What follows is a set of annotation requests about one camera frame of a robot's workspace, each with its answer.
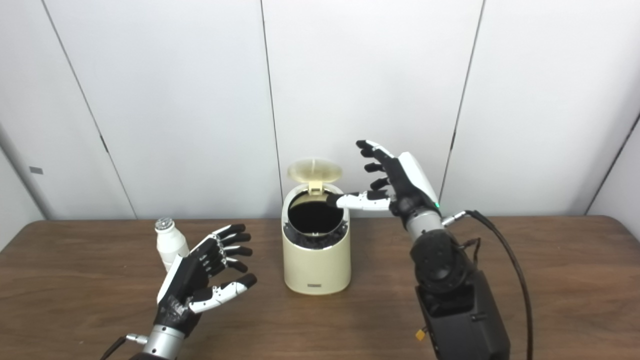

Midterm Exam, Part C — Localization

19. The small white plastic bottle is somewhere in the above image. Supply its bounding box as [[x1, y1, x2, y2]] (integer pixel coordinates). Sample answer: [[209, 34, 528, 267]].
[[154, 217, 191, 272]]

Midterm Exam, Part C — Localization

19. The cream round bin lid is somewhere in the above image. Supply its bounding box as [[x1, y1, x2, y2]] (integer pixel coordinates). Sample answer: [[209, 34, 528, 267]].
[[287, 158, 344, 195]]

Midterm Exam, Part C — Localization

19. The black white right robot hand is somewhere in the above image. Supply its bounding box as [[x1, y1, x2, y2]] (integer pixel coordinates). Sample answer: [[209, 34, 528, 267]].
[[326, 139, 443, 221]]

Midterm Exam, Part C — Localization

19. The black bin liner bag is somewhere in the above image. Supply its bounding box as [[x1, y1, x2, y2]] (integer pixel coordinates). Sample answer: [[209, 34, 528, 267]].
[[283, 191, 348, 249]]

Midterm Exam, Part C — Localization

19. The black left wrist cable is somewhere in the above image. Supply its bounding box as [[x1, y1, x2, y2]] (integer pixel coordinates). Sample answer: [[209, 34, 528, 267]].
[[100, 333, 149, 360]]

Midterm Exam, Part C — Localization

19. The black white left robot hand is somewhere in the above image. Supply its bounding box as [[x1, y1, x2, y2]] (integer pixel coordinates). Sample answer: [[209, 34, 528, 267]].
[[153, 223, 258, 338]]

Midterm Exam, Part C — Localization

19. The cream-colored round bin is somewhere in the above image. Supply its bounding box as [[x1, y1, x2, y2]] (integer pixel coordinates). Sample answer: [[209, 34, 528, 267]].
[[281, 158, 351, 295]]

